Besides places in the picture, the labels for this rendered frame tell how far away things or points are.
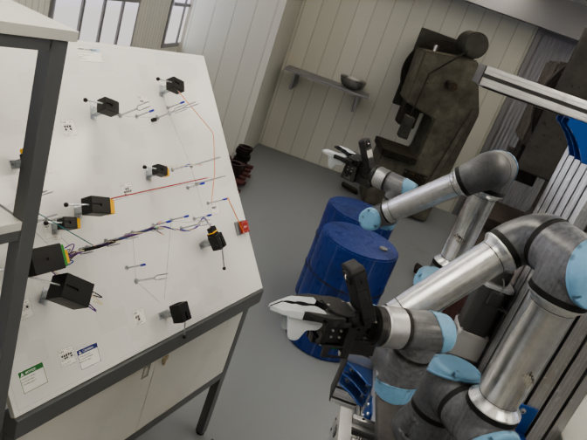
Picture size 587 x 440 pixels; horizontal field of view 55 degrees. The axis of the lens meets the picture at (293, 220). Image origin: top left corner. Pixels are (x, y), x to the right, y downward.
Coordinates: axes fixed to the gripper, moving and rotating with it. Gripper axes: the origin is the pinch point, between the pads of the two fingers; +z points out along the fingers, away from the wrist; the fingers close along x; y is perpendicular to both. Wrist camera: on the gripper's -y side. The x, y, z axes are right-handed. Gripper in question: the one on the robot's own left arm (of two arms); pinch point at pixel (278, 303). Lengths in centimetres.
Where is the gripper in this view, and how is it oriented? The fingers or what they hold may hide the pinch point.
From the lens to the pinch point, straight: 92.0
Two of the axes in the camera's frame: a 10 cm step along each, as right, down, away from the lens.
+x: -3.3, -3.2, 8.9
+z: -9.1, -1.6, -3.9
